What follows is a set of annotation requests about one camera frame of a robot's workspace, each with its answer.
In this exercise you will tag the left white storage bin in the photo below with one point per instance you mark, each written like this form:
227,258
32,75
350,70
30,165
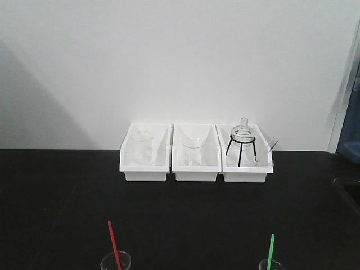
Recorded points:
158,168

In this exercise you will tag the green plastic spoon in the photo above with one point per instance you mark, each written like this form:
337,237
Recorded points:
270,253

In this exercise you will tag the glass beaker front right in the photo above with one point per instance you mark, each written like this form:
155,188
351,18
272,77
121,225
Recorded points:
275,265

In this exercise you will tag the red plastic spoon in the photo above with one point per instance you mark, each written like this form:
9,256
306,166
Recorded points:
116,254

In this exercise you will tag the glass beaker in left bin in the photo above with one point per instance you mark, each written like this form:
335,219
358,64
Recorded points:
142,146

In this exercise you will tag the blue panel at right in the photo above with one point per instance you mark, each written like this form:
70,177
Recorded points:
348,143

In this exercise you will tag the middle white storage bin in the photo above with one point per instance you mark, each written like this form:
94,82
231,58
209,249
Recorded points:
211,153

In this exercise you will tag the black wire tripod stand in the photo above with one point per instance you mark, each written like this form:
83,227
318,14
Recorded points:
239,152

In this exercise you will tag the glass beaker in bin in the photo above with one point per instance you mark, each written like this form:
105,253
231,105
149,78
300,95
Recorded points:
142,146
192,151

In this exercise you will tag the white storage bin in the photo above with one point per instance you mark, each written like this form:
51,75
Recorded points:
211,153
158,168
247,172

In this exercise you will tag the clear glass funnel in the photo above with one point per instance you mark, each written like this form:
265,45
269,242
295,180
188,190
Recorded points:
261,158

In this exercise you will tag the glass beaker in middle bin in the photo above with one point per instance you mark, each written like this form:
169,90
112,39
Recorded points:
192,151

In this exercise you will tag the right white storage bin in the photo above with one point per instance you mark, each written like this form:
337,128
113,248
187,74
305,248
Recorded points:
247,172

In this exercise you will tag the glass beaker front left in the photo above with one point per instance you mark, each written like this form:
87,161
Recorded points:
109,261

